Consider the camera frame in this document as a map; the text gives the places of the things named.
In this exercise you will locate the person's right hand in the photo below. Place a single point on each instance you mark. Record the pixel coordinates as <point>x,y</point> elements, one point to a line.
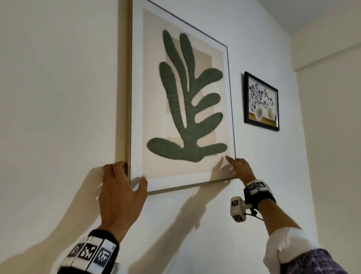
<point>243,171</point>

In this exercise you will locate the person's left hand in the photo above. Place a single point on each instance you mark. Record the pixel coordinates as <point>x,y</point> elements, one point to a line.
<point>118,203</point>

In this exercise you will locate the person's right thumb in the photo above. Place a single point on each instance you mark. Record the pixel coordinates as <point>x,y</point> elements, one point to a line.
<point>230,161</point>

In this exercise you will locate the person's left thumb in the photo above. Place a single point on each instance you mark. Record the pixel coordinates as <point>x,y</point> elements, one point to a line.
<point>141,189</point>

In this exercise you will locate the framed green leaf picture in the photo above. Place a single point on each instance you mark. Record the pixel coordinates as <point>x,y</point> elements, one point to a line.
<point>183,113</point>

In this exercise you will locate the person's right forearm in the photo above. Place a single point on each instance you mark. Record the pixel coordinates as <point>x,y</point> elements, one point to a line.
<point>276,216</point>

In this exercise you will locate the right wrist tracker band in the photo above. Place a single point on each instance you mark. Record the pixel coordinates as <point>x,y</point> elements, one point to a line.
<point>258,192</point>

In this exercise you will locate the wrist tracker band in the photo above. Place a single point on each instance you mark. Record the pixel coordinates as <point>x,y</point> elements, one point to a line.
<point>90,252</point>
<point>258,192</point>

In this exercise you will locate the black framed flower picture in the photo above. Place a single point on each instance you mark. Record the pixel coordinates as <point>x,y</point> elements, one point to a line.
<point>261,101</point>

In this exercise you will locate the left wrist tracker band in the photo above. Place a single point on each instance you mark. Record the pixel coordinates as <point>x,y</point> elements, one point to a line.
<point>90,252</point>

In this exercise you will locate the white shirt sleeve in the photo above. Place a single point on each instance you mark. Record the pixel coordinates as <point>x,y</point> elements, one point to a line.
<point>287,245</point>

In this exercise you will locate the purple plaid sleeve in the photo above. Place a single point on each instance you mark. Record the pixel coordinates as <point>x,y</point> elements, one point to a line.
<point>313,262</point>

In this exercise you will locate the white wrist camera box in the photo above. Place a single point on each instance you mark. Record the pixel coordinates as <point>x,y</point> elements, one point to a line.
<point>238,209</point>

